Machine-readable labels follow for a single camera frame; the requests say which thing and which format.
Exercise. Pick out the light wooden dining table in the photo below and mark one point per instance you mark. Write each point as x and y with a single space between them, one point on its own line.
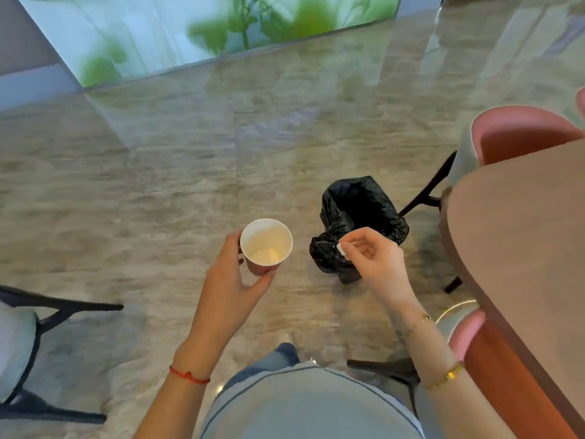
525 233

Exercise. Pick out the black trash bag bin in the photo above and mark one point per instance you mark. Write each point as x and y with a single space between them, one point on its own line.
352 201

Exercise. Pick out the person's left hand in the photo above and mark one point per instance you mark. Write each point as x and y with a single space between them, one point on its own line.
224 306

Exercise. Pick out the beige sneaker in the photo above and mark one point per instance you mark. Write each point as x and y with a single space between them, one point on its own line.
285 338

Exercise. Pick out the red paper cup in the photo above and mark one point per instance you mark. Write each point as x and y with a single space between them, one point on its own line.
267 244

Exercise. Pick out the light blue ribbed shirt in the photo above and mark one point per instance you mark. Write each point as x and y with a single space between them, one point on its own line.
301 406

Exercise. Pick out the blue jeans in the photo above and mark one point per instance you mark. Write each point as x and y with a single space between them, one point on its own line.
269 361

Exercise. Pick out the white tissue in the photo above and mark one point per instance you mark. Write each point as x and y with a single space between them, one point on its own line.
342 250

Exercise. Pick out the person's right hand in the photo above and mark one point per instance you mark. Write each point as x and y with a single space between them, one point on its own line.
379 265

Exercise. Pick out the frosted glass window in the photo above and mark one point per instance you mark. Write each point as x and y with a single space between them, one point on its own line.
160 31

